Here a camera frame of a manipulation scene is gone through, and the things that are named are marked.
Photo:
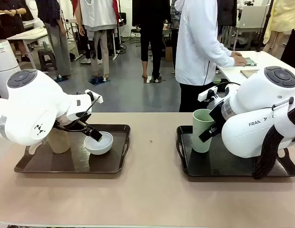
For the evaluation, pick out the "pale green tall cup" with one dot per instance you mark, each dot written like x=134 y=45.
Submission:
x=197 y=142

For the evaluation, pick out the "person's right hand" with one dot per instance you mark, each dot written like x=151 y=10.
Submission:
x=240 y=61

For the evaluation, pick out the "bystander in grey trousers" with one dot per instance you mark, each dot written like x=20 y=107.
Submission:
x=57 y=42

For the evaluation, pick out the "black tripod pole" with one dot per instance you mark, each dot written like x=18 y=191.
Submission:
x=265 y=26

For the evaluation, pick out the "bystander in yellow top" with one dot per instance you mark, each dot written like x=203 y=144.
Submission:
x=285 y=16

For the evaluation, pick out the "bystander in black leggings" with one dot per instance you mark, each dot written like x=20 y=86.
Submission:
x=152 y=31

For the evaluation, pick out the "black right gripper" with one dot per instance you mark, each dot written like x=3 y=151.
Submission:
x=217 y=115

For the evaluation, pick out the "blue floor marker pad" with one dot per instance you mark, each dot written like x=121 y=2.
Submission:
x=98 y=81

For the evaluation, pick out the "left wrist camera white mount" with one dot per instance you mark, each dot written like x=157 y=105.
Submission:
x=96 y=98

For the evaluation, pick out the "white background desk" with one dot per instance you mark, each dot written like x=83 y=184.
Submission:
x=28 y=35

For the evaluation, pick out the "black plastic tray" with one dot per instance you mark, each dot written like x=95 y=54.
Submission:
x=209 y=166

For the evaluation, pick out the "beige tall cup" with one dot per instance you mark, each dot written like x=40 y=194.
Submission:
x=59 y=142

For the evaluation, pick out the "bystander in black shirt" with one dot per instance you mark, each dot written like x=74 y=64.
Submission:
x=9 y=21

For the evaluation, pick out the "bystander in dark clothes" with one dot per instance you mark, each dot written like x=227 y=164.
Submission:
x=291 y=50

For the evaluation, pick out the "dark plastic stool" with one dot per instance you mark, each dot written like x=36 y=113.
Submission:
x=46 y=59

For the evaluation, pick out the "person in white jacket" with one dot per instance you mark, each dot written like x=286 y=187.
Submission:
x=195 y=47

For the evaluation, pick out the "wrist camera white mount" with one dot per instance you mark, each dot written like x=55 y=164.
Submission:
x=96 y=98
x=207 y=93

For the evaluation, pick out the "beige cloth mat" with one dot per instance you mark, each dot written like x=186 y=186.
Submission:
x=249 y=72

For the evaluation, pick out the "person's left hand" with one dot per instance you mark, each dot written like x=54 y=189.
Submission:
x=236 y=54

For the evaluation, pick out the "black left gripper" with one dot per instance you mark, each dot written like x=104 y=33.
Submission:
x=85 y=127

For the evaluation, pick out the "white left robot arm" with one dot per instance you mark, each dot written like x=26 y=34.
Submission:
x=31 y=107

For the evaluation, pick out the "white bowl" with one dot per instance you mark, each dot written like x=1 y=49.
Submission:
x=100 y=149

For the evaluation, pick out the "cardboard box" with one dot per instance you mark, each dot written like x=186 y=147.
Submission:
x=169 y=54

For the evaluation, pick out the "brown plastic tray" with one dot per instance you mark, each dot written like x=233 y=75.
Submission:
x=66 y=164

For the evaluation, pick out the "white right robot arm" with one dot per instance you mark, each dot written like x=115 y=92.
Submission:
x=257 y=102

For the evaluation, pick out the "white air purifier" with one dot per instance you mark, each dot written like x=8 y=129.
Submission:
x=4 y=64

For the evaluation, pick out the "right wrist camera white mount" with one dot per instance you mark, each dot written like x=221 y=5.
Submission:
x=207 y=93

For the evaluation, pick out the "bystander in white vest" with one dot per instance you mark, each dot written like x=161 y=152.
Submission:
x=100 y=23

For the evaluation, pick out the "white side table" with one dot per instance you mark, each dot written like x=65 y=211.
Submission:
x=276 y=59

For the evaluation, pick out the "person's right forearm white sleeve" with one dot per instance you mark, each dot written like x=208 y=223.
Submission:
x=223 y=58

